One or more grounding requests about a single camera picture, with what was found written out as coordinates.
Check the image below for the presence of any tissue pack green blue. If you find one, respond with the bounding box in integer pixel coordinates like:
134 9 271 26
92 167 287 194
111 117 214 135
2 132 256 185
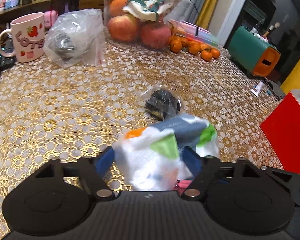
114 113 220 191

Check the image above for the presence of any small black item bag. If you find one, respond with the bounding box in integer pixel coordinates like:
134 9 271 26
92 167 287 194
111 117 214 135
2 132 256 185
140 85 182 121

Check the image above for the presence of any pink small tray box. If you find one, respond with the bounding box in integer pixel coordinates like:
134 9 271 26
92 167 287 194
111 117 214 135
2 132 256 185
173 180 192 196

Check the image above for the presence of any red cardboard box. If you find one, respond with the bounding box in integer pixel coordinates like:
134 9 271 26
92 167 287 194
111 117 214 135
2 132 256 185
260 89 300 174

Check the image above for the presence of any gold patterned tablecloth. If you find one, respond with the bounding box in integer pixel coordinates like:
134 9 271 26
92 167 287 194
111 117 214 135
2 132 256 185
0 40 282 239

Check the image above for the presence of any mandarin orange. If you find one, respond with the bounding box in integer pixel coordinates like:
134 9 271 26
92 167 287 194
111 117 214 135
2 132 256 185
210 48 220 59
201 50 213 62
170 39 183 53

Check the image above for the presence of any green orange tissue box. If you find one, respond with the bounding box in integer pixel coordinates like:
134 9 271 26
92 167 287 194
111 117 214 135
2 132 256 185
228 26 281 77

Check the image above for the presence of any clear plastic bag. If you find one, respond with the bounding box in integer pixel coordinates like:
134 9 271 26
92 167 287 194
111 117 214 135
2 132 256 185
43 9 106 68

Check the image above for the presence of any red apple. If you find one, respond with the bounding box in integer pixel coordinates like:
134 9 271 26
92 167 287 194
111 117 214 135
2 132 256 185
107 14 141 42
140 21 171 50

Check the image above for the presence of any stack of colourful folders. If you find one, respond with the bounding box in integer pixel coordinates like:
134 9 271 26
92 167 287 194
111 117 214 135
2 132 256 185
168 20 219 47

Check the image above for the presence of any yellow curtain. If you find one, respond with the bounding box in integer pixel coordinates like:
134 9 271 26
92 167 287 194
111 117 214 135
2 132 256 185
196 0 218 29

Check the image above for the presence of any pink strawberry mug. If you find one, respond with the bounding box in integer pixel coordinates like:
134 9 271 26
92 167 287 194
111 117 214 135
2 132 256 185
0 12 45 63

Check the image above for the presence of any clear fruit container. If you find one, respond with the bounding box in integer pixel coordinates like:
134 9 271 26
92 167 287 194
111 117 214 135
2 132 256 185
104 0 193 50

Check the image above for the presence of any wooden tv cabinet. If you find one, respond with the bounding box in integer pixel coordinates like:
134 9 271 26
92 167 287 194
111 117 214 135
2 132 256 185
0 0 104 33

